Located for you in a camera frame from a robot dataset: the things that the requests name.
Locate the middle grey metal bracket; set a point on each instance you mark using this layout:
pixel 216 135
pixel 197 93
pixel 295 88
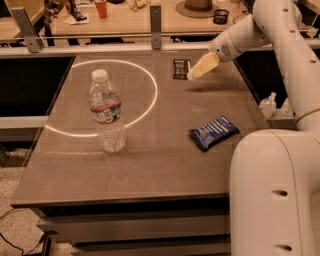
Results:
pixel 155 26

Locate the black mesh pen cup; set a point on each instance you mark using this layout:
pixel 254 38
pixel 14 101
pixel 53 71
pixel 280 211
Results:
pixel 220 16

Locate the small clear sanitizer bottle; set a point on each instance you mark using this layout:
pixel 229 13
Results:
pixel 268 106

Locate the blue rxbar blueberry packet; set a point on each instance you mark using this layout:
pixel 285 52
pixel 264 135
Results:
pixel 213 133

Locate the left grey metal bracket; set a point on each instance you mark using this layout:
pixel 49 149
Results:
pixel 31 38

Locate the grey drawer cabinet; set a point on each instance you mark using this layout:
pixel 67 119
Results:
pixel 181 227

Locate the grey metal bracket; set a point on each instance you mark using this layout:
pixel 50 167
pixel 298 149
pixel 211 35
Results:
pixel 31 38
pixel 155 26

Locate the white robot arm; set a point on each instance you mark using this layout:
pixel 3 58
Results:
pixel 274 172

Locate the clear plastic water bottle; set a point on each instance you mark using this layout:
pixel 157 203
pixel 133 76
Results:
pixel 106 110

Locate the orange plastic cup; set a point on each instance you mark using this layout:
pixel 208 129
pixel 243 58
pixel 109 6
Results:
pixel 101 7

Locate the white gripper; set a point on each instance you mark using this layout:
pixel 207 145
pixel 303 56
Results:
pixel 222 48

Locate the horizontal metal rail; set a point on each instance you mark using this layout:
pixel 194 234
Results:
pixel 121 35

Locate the tan brimmed hat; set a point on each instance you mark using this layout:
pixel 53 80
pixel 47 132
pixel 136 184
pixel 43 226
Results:
pixel 196 8

